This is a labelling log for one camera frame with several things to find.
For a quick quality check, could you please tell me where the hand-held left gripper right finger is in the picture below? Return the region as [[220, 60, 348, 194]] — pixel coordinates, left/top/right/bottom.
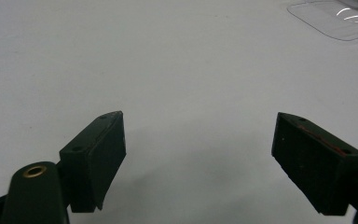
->
[[270, 111, 358, 217]]

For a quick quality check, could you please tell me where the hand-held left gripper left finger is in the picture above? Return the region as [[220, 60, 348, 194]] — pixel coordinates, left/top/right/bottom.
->
[[58, 110, 128, 214]]

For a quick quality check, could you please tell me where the clear plastic tray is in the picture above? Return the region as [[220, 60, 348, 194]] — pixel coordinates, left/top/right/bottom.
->
[[286, 0, 358, 42]]

